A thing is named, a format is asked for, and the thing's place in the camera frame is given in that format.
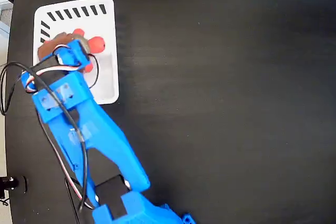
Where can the red and gold toy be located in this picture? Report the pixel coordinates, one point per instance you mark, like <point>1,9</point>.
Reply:
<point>97,45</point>

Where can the black table clamp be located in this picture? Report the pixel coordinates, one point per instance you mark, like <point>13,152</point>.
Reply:
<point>19,184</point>

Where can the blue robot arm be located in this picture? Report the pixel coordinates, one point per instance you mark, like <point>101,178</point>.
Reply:
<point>105,134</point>

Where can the brown gripper with motor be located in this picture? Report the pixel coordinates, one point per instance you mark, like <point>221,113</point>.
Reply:
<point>77,54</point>

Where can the white slotted tray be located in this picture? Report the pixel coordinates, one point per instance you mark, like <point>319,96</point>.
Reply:
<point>107,24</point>

